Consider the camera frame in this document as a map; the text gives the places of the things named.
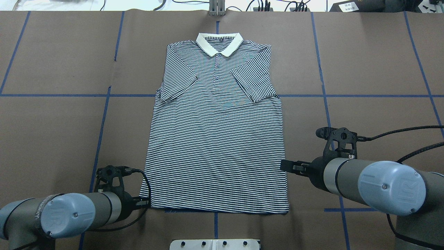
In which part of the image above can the blue white striped polo shirt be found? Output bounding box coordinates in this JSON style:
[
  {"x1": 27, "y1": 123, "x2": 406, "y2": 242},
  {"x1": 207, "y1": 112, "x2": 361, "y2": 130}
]
[{"x1": 139, "y1": 33, "x2": 290, "y2": 215}]

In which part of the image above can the black power adapter box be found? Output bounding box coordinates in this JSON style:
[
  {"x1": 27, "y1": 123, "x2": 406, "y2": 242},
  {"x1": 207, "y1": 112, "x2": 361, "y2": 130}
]
[{"x1": 328, "y1": 0, "x2": 385, "y2": 13}]

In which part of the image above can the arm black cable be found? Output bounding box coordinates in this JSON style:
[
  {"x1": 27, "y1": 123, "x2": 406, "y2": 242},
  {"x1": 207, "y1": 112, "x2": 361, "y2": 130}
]
[
  {"x1": 357, "y1": 125, "x2": 444, "y2": 164},
  {"x1": 87, "y1": 168, "x2": 152, "y2": 232}
]

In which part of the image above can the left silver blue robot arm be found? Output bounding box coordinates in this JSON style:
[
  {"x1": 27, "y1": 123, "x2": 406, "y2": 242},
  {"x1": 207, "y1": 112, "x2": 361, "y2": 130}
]
[{"x1": 1, "y1": 192, "x2": 151, "y2": 250}]

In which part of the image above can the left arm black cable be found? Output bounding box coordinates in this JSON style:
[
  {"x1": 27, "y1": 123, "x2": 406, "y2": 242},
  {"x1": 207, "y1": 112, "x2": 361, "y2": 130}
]
[{"x1": 87, "y1": 168, "x2": 152, "y2": 232}]

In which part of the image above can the aluminium frame post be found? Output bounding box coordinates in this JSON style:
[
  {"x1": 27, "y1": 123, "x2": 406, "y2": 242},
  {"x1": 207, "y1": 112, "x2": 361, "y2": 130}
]
[{"x1": 208, "y1": 0, "x2": 226, "y2": 16}]

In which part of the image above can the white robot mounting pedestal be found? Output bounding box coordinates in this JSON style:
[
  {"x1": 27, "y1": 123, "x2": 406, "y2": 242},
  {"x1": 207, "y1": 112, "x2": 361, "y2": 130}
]
[{"x1": 169, "y1": 239, "x2": 261, "y2": 250}]

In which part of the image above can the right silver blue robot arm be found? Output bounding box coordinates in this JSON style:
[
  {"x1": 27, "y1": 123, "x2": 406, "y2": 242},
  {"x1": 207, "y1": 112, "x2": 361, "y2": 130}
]
[{"x1": 280, "y1": 140, "x2": 443, "y2": 250}]

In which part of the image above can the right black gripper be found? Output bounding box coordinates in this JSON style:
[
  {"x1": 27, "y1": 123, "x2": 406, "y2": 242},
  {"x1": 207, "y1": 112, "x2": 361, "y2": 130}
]
[{"x1": 280, "y1": 157, "x2": 326, "y2": 191}]

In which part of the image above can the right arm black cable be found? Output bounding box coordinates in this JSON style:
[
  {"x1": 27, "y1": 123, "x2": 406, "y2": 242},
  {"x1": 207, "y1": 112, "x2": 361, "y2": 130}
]
[{"x1": 357, "y1": 125, "x2": 444, "y2": 164}]

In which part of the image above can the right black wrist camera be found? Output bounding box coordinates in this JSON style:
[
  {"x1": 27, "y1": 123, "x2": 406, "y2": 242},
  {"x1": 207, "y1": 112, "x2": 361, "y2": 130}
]
[{"x1": 315, "y1": 127, "x2": 357, "y2": 161}]

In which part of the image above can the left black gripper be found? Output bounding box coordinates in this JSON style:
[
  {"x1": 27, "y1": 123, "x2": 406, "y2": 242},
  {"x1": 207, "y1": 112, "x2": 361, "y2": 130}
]
[{"x1": 120, "y1": 191, "x2": 151, "y2": 220}]

